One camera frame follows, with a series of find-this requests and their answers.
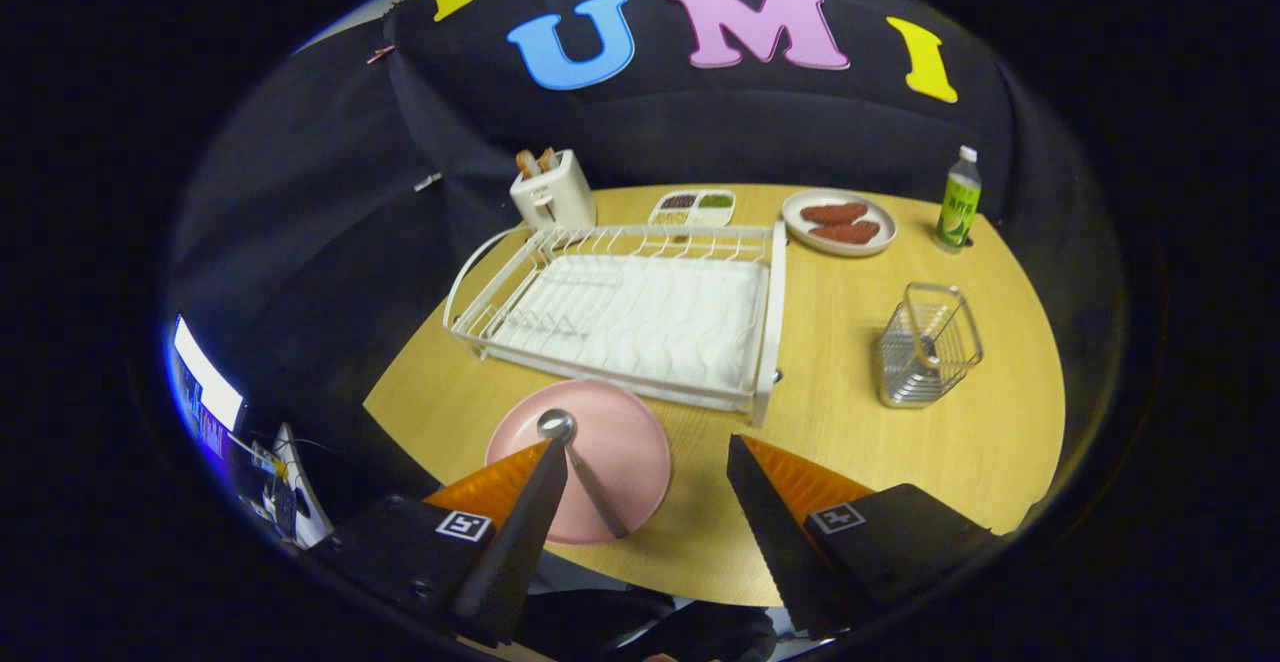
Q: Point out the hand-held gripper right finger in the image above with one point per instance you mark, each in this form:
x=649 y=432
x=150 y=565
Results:
x=780 y=552

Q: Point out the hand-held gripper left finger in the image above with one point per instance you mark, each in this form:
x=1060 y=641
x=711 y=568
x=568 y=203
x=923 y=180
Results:
x=515 y=552

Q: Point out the pink plate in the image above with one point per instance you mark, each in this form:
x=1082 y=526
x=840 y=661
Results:
x=620 y=442

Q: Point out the white plate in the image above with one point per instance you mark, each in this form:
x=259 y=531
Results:
x=794 y=229

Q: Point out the white stand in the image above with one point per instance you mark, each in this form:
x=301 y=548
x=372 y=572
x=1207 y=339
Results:
x=305 y=502

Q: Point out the brown sausage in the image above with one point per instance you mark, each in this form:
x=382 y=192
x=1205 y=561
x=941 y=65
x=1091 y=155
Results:
x=833 y=212
x=845 y=233

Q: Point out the lit computer monitor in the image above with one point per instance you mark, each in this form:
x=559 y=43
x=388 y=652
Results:
x=205 y=387

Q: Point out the white divided condiment tray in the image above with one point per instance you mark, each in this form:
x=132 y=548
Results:
x=716 y=201

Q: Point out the white toaster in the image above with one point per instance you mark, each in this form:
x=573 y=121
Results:
x=560 y=197

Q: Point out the silver clip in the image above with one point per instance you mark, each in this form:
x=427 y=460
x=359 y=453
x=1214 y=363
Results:
x=428 y=181

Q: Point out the green label drink bottle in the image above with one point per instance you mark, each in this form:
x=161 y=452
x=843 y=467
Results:
x=958 y=207

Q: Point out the toasted bread slice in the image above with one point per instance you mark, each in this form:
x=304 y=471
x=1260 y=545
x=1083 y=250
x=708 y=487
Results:
x=547 y=158
x=525 y=162

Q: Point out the orange clip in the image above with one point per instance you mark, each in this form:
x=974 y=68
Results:
x=380 y=54

